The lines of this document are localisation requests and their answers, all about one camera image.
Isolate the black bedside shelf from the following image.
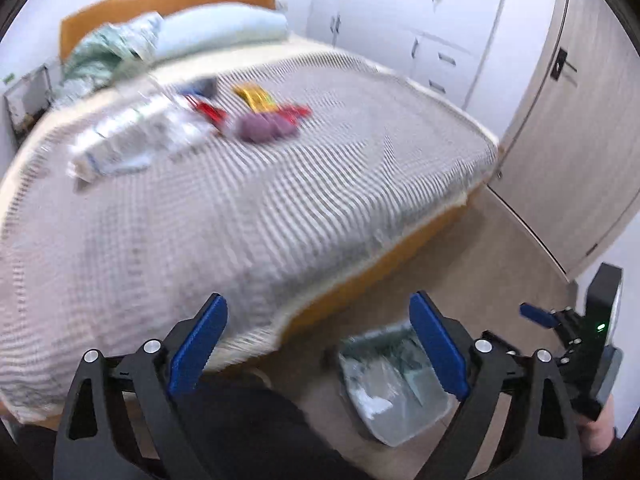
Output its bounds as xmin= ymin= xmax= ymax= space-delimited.
xmin=3 ymin=65 xmax=51 ymax=148

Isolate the checkered brown white blanket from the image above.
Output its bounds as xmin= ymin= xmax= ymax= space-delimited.
xmin=1 ymin=38 xmax=498 ymax=422

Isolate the purple snack wrapper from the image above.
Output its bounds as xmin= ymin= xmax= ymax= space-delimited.
xmin=235 ymin=113 xmax=298 ymax=144

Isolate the light blue pillow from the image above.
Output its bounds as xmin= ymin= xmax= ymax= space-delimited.
xmin=154 ymin=2 xmax=288 ymax=62

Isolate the green white crumpled quilt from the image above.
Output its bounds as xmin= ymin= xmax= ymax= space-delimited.
xmin=52 ymin=12 xmax=164 ymax=108

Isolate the transparent lined trash bin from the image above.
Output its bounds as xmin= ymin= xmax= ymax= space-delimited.
xmin=335 ymin=321 xmax=454 ymax=448

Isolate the light wood door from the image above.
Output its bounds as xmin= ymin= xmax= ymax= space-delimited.
xmin=489 ymin=0 xmax=639 ymax=276

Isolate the white crumpled tissue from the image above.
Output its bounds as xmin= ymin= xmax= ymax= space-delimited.
xmin=358 ymin=389 xmax=393 ymax=419

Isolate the blue snack packet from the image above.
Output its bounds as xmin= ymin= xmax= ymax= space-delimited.
xmin=177 ymin=76 xmax=218 ymax=100

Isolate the white wardrobe with drawers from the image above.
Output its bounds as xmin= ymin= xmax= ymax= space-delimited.
xmin=306 ymin=0 xmax=503 ymax=107

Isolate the red wrapper beside purple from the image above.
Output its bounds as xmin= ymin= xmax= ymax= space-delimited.
xmin=276 ymin=104 xmax=311 ymax=125

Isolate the red snack wrapper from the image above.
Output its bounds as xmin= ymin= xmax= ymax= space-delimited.
xmin=192 ymin=101 xmax=228 ymax=133

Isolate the yellow snack wrapper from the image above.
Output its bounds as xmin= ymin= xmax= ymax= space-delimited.
xmin=232 ymin=84 xmax=278 ymax=113

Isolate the person's right hand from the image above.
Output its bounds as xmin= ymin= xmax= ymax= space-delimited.
xmin=575 ymin=396 xmax=616 ymax=456

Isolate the clear plastic christmas bag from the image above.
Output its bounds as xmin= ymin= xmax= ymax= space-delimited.
xmin=67 ymin=93 xmax=217 ymax=183

